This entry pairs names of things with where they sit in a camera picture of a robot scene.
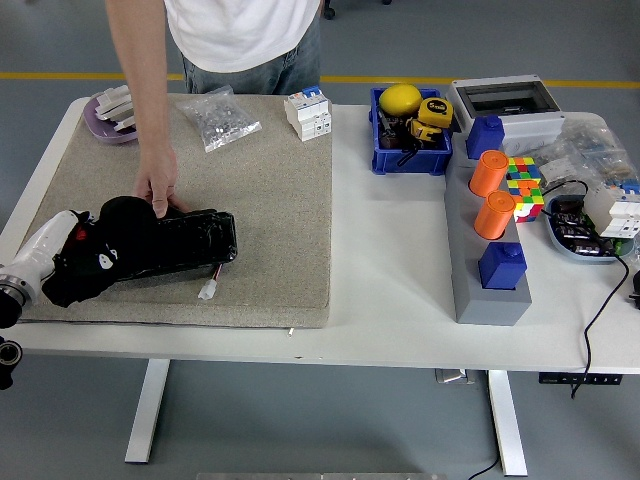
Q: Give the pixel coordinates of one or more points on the person's right hand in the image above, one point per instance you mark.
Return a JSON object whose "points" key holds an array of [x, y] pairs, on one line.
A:
{"points": [[157, 172]]}

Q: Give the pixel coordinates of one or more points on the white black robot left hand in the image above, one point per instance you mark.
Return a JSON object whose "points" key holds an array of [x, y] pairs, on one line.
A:
{"points": [[45, 240]]}

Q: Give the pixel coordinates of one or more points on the black rag with white print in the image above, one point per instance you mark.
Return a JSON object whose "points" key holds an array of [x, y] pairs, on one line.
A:
{"points": [[85, 280]]}

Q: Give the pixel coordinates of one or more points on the person's right forearm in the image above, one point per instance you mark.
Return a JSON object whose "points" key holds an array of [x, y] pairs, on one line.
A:
{"points": [[145, 100]]}

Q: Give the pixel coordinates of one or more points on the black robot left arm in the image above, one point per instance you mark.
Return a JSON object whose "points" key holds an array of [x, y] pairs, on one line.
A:
{"points": [[12, 287]]}

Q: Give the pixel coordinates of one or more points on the black table control panel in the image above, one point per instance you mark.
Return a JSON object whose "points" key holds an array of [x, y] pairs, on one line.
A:
{"points": [[580, 379]]}

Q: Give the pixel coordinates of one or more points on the purple plastic tray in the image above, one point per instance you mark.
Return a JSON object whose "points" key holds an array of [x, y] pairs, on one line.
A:
{"points": [[102, 132]]}

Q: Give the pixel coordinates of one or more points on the clear bag of screws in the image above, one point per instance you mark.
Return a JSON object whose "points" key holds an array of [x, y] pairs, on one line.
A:
{"points": [[217, 120]]}

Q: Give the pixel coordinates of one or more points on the grey-brown mat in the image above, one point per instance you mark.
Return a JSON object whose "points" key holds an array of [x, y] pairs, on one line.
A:
{"points": [[250, 200]]}

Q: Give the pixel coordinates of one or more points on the person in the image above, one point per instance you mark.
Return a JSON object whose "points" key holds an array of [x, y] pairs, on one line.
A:
{"points": [[240, 30]]}

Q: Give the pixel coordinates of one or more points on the white table leg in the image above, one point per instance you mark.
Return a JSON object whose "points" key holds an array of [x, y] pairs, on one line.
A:
{"points": [[147, 410], [505, 425]]}

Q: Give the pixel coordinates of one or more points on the black chair caster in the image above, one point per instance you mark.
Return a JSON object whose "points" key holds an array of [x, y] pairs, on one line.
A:
{"points": [[328, 13]]}

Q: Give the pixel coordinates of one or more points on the dark tools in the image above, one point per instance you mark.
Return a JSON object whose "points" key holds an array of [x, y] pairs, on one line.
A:
{"points": [[390, 137]]}

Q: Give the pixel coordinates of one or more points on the blue plastic bin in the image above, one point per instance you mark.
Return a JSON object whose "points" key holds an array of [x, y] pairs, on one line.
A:
{"points": [[410, 162]]}

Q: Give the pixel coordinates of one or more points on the yellow ball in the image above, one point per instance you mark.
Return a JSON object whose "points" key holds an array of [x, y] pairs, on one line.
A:
{"points": [[400, 99]]}

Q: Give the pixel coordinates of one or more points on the small yellow black tool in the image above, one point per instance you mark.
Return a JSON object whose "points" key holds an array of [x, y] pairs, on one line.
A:
{"points": [[422, 131]]}

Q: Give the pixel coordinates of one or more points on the yellow black tape measure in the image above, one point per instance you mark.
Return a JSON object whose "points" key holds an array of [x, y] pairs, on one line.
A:
{"points": [[435, 111]]}

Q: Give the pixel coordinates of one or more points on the blue block with knob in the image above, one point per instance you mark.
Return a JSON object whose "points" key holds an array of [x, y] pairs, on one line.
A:
{"points": [[500, 267], [485, 137]]}

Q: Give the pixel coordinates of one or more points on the orange cylinder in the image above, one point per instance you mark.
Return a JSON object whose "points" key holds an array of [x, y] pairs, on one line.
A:
{"points": [[495, 215], [487, 175]]}

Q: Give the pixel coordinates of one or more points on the grey block holder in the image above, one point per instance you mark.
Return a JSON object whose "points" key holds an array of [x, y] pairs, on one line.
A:
{"points": [[492, 307]]}

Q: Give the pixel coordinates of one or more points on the colourful puzzle cube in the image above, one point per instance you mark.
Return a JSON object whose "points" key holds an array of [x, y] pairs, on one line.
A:
{"points": [[525, 180]]}

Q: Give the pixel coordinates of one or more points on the white grey distribution box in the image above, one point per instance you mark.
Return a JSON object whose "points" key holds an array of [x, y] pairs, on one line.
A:
{"points": [[530, 122]]}

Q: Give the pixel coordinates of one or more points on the clear bag of white parts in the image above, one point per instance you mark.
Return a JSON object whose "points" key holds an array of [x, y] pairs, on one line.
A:
{"points": [[555, 167]]}

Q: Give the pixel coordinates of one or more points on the light blue tray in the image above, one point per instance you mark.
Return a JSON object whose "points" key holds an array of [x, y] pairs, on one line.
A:
{"points": [[560, 247]]}

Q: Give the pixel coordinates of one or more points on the black electronic components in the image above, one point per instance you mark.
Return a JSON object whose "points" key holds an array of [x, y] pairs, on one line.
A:
{"points": [[575, 225]]}

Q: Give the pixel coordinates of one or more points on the clear bag of blue parts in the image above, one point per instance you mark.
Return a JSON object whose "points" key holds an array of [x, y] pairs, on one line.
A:
{"points": [[600, 145]]}

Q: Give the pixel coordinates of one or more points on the white breaker with blue switches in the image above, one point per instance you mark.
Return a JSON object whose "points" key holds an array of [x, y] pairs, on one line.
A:
{"points": [[610, 210]]}

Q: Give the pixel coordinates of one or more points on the black plug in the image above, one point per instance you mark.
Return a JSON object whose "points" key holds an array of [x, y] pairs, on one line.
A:
{"points": [[636, 285]]}

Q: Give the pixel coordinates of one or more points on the white plastic bracket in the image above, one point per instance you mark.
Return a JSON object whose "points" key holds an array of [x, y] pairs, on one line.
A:
{"points": [[127, 124]]}

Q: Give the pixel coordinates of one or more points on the white circuit breaker blue switch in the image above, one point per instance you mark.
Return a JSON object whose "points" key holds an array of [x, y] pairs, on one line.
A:
{"points": [[307, 117]]}

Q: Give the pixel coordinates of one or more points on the metal bracket under table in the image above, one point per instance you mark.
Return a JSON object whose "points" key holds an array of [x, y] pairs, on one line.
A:
{"points": [[452, 376]]}

